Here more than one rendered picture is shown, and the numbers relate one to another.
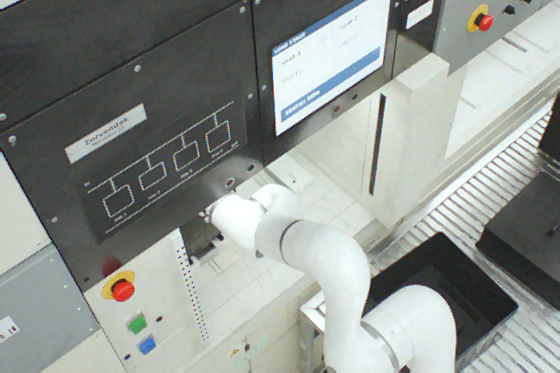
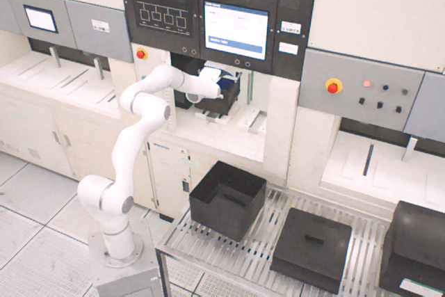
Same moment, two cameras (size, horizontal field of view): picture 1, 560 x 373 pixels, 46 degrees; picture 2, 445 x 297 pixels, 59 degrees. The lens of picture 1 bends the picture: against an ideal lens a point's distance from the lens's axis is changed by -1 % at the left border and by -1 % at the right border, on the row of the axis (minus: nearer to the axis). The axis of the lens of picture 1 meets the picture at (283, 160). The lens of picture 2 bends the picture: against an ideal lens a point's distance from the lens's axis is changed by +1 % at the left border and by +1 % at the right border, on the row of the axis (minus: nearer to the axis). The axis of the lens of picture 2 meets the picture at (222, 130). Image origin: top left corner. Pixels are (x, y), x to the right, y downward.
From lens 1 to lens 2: 1.48 m
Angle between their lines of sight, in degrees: 45
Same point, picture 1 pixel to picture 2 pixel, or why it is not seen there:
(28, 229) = not seen: outside the picture
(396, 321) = (144, 96)
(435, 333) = (147, 110)
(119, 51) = not seen: outside the picture
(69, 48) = not seen: outside the picture
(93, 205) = (137, 8)
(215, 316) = (186, 131)
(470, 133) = (350, 186)
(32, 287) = (115, 19)
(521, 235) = (295, 224)
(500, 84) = (404, 193)
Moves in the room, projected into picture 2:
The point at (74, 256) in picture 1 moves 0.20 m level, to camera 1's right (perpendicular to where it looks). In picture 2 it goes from (129, 23) to (141, 39)
